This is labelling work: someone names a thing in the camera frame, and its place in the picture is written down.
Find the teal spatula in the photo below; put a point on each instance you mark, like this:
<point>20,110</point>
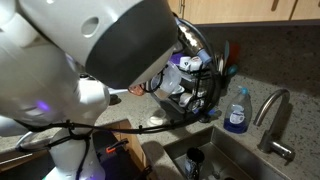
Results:
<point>227,50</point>

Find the red spatula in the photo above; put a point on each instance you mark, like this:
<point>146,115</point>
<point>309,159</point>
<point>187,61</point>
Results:
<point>235,53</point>

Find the light wood base cabinet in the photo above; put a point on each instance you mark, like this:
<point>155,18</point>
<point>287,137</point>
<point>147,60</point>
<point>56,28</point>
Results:
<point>133,143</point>

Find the blue sponge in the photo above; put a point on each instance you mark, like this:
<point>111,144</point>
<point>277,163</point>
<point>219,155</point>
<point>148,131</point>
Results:
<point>212,111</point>

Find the purple bowl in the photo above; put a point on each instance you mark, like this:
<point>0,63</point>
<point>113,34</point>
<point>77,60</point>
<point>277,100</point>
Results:
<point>176,59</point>

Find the blue dish soap bottle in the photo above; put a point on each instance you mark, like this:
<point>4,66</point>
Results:
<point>237,116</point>

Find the black round lid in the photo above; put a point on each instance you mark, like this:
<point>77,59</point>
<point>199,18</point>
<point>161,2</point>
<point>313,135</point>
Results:
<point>115,99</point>

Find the black utensil holder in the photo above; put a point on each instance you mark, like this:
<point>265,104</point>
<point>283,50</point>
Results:
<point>223,82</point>

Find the plain white mug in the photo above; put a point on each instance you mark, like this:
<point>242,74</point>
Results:
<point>185,99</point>
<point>185,62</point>

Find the stainless steel sink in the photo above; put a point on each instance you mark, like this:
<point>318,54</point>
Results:
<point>233,156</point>

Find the black robot stand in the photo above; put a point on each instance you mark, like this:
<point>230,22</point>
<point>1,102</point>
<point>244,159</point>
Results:
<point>120,166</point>

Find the white mug with red print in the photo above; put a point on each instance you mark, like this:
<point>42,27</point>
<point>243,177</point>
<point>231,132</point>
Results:
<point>196,63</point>

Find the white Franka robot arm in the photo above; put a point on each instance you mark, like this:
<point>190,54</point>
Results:
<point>50,66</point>

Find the round clear plastic bowl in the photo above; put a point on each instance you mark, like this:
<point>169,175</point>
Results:
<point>157,118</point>

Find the brushed steel faucet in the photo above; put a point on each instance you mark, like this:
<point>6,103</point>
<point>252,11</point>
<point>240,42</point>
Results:
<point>271,136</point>

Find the white plates stack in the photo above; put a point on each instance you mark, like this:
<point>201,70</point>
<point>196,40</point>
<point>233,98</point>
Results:
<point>180,89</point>

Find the black two-tier dish rack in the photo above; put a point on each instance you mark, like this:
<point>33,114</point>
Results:
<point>195,80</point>

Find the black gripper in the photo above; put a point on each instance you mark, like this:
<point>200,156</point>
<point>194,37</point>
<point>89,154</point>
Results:
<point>151,84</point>

